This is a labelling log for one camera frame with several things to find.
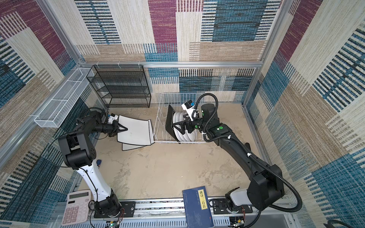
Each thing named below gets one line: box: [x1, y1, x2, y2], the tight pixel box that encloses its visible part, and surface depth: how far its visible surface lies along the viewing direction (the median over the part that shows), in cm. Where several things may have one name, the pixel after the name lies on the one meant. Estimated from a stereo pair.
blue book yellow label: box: [182, 185, 215, 228], surface depth 74 cm
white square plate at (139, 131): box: [116, 114, 155, 146], surface depth 101 cm
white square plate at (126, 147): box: [121, 142, 147, 151], surface depth 96 cm
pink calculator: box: [61, 190, 92, 227], surface depth 74 cm
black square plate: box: [165, 104, 181, 144], surface depth 88 cm
